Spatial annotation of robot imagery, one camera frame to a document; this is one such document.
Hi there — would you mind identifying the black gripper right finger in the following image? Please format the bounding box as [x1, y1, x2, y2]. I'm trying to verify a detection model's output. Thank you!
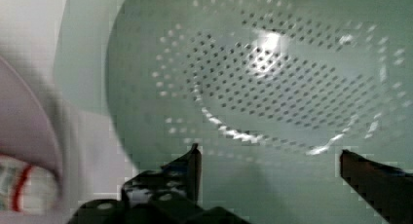
[340, 150, 413, 224]

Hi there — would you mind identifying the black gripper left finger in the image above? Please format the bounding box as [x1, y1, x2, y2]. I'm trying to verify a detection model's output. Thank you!
[67, 143, 250, 224]

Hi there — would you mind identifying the mint green plastic strainer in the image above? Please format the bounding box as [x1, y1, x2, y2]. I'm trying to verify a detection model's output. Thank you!
[55, 0, 412, 224]

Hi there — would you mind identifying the red plush ketchup bottle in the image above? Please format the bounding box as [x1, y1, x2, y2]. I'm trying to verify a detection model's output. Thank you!
[0, 155, 59, 215]

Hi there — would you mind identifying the grey round plate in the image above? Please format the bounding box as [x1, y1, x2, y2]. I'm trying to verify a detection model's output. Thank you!
[0, 57, 62, 182]

